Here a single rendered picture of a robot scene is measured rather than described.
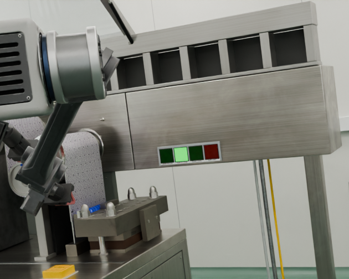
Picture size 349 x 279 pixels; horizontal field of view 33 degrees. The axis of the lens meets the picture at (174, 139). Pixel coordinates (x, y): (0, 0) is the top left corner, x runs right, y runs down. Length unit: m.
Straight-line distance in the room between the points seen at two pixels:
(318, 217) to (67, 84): 1.46
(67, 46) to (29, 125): 1.37
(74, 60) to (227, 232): 3.86
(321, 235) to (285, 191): 2.28
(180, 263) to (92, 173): 0.47
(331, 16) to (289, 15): 2.35
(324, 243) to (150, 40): 0.99
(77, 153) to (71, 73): 1.19
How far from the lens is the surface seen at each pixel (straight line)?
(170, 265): 2.18
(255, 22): 2.10
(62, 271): 1.82
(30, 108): 0.95
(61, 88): 0.97
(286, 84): 2.06
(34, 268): 2.02
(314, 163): 2.22
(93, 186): 2.21
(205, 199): 4.74
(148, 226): 2.10
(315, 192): 2.24
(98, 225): 1.98
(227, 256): 4.79
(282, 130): 2.07
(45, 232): 2.10
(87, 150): 2.19
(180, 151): 2.19
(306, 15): 2.06
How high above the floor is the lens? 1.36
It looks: 3 degrees down
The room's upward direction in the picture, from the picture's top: 7 degrees counter-clockwise
